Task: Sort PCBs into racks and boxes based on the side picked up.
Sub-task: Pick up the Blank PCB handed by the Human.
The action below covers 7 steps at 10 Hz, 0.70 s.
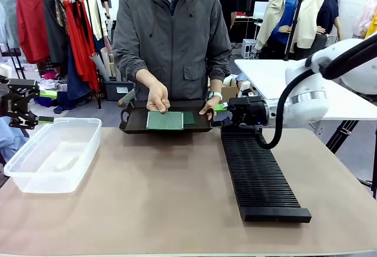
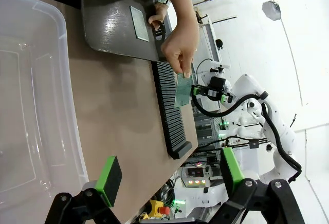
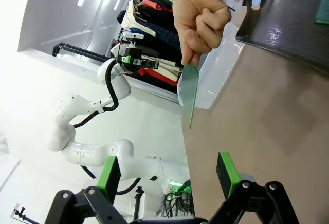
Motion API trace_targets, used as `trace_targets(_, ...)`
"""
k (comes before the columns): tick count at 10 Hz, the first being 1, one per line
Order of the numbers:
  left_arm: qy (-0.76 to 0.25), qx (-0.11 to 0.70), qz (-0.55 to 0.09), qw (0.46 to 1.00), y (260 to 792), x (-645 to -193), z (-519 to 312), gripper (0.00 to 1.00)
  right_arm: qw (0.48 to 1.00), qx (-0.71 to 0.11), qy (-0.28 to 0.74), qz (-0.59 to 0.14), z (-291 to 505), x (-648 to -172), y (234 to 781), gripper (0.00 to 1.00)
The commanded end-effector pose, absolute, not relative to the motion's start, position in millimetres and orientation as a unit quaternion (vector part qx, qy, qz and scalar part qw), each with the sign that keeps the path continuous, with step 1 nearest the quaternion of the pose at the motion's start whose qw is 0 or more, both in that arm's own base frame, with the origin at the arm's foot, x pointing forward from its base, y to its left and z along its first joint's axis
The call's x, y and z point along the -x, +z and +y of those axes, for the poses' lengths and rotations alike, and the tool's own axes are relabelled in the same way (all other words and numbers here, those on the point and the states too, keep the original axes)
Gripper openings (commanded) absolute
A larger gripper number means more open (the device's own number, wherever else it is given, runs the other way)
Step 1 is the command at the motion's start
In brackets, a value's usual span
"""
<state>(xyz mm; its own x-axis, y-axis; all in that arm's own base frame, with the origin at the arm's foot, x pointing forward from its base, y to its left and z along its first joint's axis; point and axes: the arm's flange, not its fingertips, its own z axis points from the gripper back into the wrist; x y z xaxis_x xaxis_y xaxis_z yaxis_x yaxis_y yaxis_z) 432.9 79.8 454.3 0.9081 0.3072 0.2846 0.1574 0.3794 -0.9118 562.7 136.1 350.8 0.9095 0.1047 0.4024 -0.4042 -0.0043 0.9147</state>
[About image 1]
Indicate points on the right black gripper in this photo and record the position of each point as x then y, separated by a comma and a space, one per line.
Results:
250, 111

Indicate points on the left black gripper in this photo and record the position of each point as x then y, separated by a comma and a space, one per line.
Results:
8, 103

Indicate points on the small dark green PCB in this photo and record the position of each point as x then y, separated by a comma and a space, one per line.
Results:
189, 118

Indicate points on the large green PCB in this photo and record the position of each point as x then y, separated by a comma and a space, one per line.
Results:
165, 120

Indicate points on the black rectangular tray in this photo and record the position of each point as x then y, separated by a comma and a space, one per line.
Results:
135, 121

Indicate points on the person's left forearm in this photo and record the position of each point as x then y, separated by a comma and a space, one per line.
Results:
219, 62

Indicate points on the person's right forearm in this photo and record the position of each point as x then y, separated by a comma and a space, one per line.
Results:
138, 68

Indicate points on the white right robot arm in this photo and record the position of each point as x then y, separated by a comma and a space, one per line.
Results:
347, 71

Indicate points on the person's left hand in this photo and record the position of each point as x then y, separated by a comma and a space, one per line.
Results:
209, 108

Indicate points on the person's right hand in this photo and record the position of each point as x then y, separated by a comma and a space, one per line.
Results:
157, 96

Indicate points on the white wristwatch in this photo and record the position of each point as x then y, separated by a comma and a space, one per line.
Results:
215, 95

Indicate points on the brown cardboard box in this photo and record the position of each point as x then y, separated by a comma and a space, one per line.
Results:
228, 92

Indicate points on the light blue cloth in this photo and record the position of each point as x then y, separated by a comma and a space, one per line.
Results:
11, 142

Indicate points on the navy blue hanging garment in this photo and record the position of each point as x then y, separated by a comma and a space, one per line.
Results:
75, 83

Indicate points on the clear plastic box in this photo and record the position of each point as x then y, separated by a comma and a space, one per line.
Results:
53, 154

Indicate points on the white side table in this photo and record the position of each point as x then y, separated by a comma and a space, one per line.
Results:
265, 74

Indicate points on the black slotted PCB rack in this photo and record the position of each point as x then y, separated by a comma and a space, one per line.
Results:
259, 174

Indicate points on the dark grey hanging jacket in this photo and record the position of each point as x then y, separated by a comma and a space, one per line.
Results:
54, 33

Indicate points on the long red dress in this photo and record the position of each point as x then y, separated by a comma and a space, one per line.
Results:
81, 47

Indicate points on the black metal clothes rack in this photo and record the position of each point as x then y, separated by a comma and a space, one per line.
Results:
97, 62

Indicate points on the red shirt on hanger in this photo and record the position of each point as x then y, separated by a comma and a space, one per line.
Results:
31, 24

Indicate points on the beige paper rolls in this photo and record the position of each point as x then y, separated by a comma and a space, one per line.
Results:
101, 62

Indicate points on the person's grey jacket torso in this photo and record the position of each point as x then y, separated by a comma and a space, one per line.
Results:
173, 47

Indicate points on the dark grey storage bin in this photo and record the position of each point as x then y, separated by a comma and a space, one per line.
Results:
117, 90

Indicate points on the light grey garment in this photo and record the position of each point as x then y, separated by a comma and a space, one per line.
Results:
7, 15

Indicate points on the cream hanging garment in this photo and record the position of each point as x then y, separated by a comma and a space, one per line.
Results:
95, 15

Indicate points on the background person in black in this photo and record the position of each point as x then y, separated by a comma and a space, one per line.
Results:
226, 0

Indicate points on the black tripod pole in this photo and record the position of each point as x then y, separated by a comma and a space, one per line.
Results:
294, 24

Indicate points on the mannequin beige coat blue shirt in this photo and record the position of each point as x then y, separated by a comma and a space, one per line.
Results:
282, 12

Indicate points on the black table leg brace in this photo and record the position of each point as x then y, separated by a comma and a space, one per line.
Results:
341, 136

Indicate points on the mannequin cream jacket navy top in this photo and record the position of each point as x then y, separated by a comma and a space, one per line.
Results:
324, 18

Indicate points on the mannequin pink and yellow clothes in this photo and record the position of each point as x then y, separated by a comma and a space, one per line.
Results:
366, 15

